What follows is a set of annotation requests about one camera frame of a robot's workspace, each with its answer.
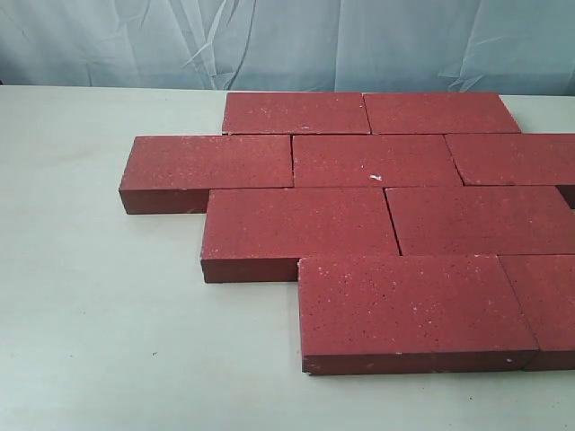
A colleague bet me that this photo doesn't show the front left base brick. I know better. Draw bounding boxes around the front left base brick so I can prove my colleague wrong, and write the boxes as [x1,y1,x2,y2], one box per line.
[298,255,539,375]

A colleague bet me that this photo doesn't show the front right base brick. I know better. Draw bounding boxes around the front right base brick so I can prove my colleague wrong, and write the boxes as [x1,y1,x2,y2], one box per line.
[500,255,574,372]

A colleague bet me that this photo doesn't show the back right base brick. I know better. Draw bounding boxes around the back right base brick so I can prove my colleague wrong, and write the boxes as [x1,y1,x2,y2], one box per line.
[364,92,521,135]

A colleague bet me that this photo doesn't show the blue-grey backdrop cloth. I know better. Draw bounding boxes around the blue-grey backdrop cloth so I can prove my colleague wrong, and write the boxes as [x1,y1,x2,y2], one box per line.
[1,0,574,95]

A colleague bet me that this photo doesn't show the base brick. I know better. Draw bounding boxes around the base brick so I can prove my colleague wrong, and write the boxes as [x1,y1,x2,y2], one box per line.
[298,255,539,375]
[500,255,574,372]
[222,92,371,135]
[364,92,521,135]

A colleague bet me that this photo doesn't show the back left base brick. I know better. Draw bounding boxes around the back left base brick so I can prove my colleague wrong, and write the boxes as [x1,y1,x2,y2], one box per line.
[222,92,371,135]

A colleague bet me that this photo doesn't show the middle row red brick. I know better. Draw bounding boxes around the middle row red brick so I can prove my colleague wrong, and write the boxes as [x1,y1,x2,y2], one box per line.
[385,186,574,256]

